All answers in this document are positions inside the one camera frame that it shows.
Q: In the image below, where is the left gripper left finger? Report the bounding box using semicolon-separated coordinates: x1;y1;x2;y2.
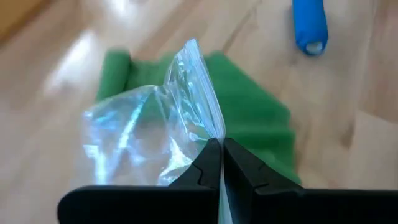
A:
57;138;223;224

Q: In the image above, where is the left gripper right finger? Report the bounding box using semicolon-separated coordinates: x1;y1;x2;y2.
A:
223;138;398;224

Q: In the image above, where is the clear plastic zip bag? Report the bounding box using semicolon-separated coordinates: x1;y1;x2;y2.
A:
81;38;234;224

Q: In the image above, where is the green elastic bandage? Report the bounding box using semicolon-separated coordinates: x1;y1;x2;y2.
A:
95;49;302;186

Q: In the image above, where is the blue elastic bandage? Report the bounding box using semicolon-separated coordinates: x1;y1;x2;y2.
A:
291;0;330;57

